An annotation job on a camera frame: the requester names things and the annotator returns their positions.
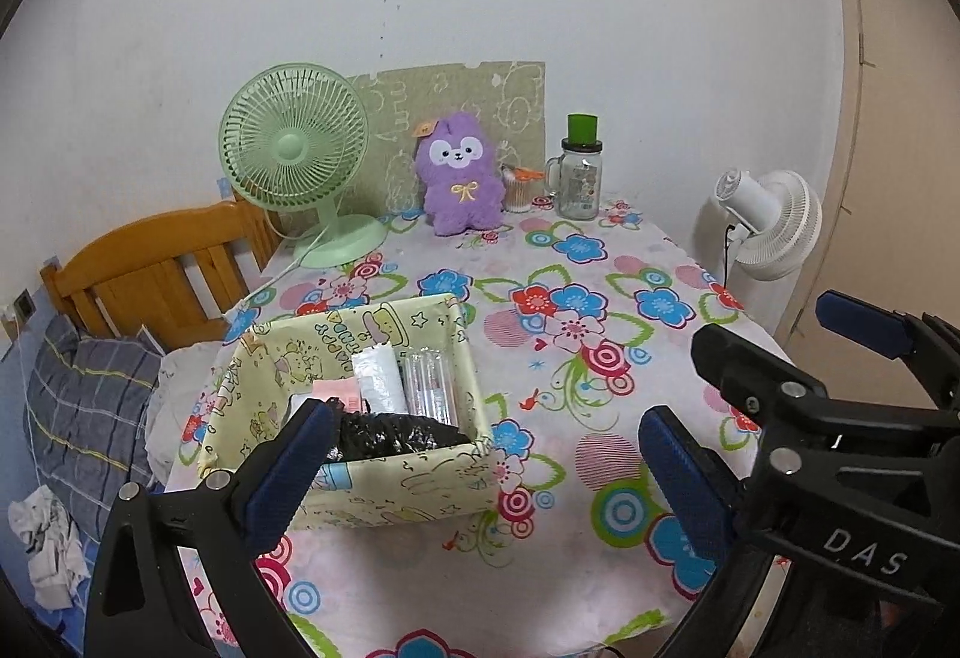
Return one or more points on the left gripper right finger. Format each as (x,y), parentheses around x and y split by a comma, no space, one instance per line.
(704,494)

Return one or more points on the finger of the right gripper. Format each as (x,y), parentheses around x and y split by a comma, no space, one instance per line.
(927,345)
(863,490)

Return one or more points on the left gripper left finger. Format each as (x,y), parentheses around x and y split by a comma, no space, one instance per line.
(140,603)

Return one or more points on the yellow cartoon storage box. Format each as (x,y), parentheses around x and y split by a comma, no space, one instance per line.
(274,360)

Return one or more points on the black garbage bag roll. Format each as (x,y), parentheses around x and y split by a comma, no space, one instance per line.
(366,436)

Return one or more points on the pink tissue pack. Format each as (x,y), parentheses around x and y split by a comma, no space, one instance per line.
(344,390)

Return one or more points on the white plastic bag roll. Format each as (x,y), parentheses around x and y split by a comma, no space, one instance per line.
(379,380)

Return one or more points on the crumpled white cloth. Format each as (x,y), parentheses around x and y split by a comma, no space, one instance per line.
(56,564)

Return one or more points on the grey plaid pillow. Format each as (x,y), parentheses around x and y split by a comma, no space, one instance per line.
(85,418)

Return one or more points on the white standing fan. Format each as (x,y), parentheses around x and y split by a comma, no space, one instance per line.
(777,221)

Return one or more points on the floral tablecloth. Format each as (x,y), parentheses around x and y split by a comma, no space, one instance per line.
(575,329)

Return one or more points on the glass mason jar mug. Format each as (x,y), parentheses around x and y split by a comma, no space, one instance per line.
(573,180)

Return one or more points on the cotton swab container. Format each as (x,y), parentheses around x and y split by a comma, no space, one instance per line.
(522,185)

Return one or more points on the green cup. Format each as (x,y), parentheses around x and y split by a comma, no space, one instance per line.
(583,129)

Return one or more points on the purple plush toy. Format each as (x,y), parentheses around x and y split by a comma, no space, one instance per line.
(456,164)

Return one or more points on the green desk fan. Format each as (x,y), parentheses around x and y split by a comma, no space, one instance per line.
(291,140)

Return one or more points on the beige cartoon wall board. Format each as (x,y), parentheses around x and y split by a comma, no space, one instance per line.
(507,98)

